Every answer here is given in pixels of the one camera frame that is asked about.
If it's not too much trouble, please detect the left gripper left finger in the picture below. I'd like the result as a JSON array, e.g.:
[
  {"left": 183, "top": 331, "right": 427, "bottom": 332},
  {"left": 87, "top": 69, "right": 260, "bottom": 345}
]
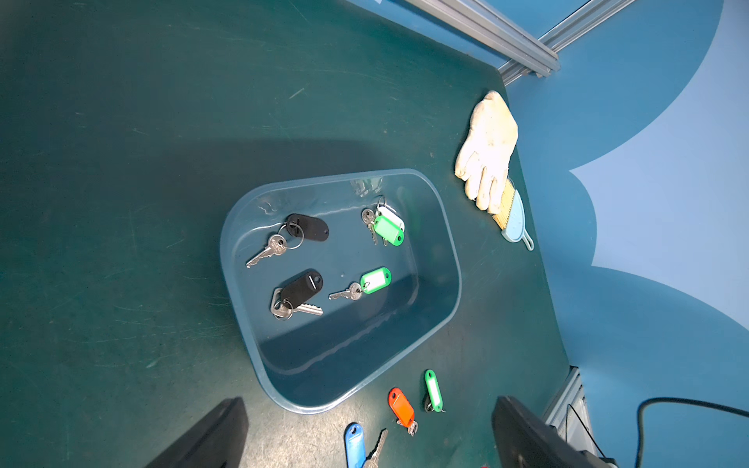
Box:
[{"left": 147, "top": 397, "right": 249, "bottom": 467}]

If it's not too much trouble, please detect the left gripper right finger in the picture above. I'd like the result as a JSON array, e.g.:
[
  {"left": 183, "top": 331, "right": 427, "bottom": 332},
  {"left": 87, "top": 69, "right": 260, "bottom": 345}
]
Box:
[{"left": 492, "top": 396, "right": 614, "bottom": 468}]

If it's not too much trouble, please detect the key with light green tag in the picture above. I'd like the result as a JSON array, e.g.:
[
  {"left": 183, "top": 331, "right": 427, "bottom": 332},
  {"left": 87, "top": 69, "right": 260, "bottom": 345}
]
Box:
[{"left": 424, "top": 369, "right": 444, "bottom": 413}]

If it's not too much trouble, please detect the key with red tag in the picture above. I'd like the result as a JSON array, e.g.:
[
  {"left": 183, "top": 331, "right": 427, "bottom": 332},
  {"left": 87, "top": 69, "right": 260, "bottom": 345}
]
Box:
[{"left": 387, "top": 387, "right": 419, "bottom": 437}]

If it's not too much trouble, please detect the key with blue tag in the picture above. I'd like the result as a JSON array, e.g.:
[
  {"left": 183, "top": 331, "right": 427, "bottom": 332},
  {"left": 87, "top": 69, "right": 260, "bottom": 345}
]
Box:
[{"left": 344, "top": 422, "right": 389, "bottom": 468}]

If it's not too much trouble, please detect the key with black tag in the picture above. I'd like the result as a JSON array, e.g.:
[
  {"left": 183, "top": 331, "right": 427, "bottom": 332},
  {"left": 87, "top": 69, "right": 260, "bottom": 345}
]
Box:
[
  {"left": 245, "top": 214, "right": 330, "bottom": 268},
  {"left": 269, "top": 269, "right": 324, "bottom": 321}
]

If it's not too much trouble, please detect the key with bright green tag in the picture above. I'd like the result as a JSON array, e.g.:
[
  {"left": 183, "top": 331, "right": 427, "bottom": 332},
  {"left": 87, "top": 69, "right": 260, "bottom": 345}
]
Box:
[{"left": 361, "top": 196, "right": 405, "bottom": 247}]

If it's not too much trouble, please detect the translucent blue storage box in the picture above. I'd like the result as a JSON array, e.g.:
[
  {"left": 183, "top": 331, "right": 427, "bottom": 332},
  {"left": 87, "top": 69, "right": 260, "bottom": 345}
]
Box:
[{"left": 220, "top": 169, "right": 461, "bottom": 415}]

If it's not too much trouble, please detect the key with green white tag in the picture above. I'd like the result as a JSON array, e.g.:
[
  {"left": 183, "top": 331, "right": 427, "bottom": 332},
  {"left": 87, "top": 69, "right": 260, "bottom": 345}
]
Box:
[{"left": 329, "top": 267, "right": 392, "bottom": 301}]

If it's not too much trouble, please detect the beige work glove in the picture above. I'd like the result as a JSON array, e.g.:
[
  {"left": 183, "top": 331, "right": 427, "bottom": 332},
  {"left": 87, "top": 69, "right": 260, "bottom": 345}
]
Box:
[{"left": 454, "top": 91, "right": 519, "bottom": 215}]

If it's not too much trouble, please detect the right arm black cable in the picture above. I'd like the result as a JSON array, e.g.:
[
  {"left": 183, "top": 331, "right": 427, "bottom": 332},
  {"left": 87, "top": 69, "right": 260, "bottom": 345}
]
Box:
[{"left": 634, "top": 397, "right": 749, "bottom": 468}]

